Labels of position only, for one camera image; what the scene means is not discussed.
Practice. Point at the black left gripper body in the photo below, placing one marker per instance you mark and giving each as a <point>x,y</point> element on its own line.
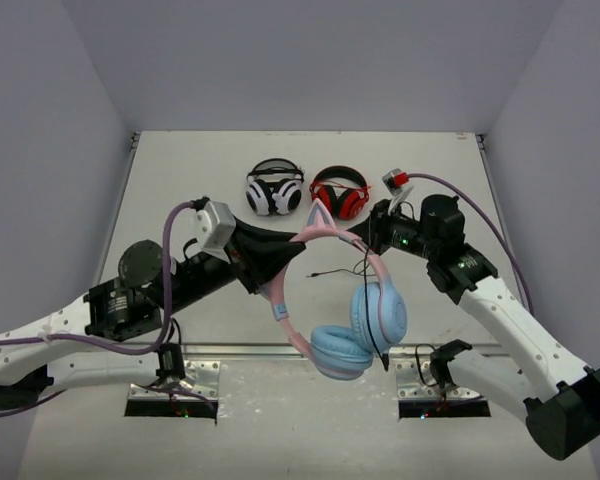
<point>245,265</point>

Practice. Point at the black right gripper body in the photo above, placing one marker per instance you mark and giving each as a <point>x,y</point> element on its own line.
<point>390,231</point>

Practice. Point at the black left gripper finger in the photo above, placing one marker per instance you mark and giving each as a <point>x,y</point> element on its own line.
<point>250,236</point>
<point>267,260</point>

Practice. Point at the pink blue cat-ear headphones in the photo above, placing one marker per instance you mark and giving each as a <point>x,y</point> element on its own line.
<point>377,313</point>

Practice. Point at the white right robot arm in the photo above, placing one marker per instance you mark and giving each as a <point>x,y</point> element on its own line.
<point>554,393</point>

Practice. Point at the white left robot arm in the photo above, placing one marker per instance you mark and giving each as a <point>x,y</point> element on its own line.
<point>118,331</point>

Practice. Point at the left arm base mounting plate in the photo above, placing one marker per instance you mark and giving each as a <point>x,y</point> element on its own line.
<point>201,381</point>

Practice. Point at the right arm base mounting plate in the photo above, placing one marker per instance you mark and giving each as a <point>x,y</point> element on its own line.
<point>416,383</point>

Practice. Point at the red black headphones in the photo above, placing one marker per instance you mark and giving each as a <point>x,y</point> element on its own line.
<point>342,189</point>

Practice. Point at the white black headphones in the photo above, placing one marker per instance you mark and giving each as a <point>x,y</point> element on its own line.
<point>274,187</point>

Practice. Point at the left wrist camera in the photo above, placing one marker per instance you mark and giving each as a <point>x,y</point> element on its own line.
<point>214,225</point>

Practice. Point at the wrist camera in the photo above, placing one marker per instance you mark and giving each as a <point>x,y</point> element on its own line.
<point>397,182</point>
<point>214,225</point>

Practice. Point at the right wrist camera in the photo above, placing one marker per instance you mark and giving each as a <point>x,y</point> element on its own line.
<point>397,182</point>

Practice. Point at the aluminium table edge rail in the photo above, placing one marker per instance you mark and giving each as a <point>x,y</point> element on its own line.
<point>286,351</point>

